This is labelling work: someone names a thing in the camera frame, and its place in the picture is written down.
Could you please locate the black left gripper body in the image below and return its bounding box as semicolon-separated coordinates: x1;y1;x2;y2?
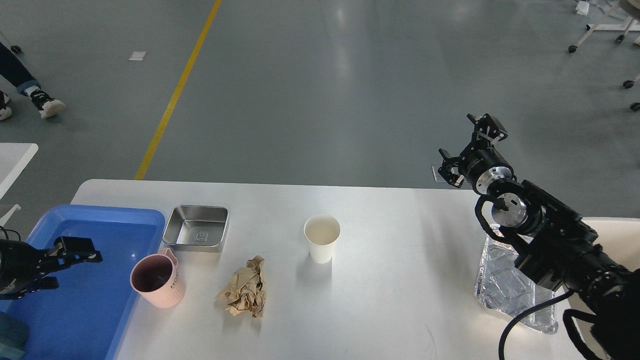
0;239;41;300

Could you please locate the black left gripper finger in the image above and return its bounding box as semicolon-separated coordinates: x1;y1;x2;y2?
36;236;103;273
20;276;59;297

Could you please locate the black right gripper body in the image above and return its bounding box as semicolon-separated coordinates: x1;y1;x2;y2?
460;145;515;195

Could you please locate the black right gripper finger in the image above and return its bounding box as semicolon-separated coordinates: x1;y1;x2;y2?
438;148;467;189
466;113;509;151

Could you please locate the pink ribbed mug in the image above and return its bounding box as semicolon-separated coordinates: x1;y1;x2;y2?
129;247;186;309

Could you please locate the stainless steel rectangular tray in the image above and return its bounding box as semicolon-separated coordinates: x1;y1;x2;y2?
162;205;229;253

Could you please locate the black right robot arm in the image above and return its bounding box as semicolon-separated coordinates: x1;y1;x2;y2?
438;113;640;360

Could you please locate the clear floor plate left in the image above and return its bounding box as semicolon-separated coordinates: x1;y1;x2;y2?
431;165;448;183

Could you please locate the blue plastic tray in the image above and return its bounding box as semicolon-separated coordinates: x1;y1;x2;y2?
1;204;165;360

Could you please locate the aluminium foil tray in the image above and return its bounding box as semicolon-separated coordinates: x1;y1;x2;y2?
475;235;557;318

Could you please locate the white paper cup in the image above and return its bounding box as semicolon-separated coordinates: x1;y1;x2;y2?
303;214;341;264

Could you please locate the white plastic bin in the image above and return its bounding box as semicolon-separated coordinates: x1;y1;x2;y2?
569;217;640;360

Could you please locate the crumpled brown paper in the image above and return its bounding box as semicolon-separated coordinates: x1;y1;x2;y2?
214;255;267;319

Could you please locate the seated person in jeans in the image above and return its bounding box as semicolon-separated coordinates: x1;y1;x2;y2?
0;43;67;119

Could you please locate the grey wheeled chair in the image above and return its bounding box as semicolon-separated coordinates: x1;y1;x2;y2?
0;30;23;55

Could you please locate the white wheeled furniture frame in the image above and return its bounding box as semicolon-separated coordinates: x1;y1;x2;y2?
567;0;640;113

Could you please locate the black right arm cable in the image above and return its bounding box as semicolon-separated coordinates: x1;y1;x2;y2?
498;290;576;360

